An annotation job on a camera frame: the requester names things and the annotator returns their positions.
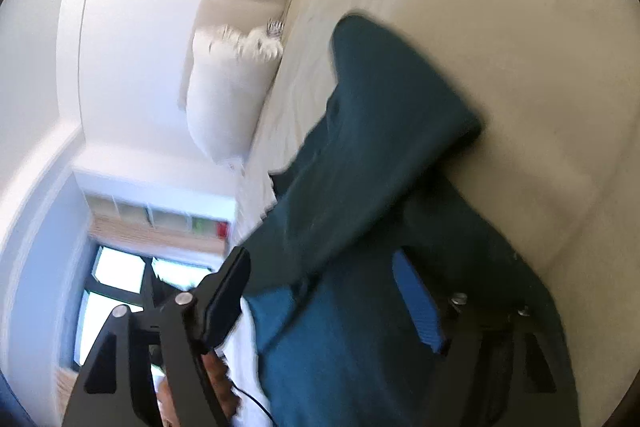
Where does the white pillow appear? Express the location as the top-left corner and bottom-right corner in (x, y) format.
(186, 25), (283, 166)

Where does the red box on shelf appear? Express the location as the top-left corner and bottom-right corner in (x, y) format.
(215, 221), (229, 239)

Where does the person's left hand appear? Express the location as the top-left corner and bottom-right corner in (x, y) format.
(155, 348), (242, 427)

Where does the beige roller blind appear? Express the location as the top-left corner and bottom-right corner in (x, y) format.
(89, 217), (226, 256)

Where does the beige bed sheet mattress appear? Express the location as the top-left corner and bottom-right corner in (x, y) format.
(232, 0), (639, 426)

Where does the black framed window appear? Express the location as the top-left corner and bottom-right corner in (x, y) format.
(72, 245), (221, 369)

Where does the black cable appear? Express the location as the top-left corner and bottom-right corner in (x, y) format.
(226, 380), (277, 427)

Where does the black white patterned cloth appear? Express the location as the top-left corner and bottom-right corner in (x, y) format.
(265, 18), (284, 39)

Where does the white wall shelf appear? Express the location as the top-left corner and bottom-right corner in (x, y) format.
(85, 194), (223, 239)

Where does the dark teal knit sweater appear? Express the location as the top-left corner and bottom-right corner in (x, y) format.
(226, 12), (572, 427)

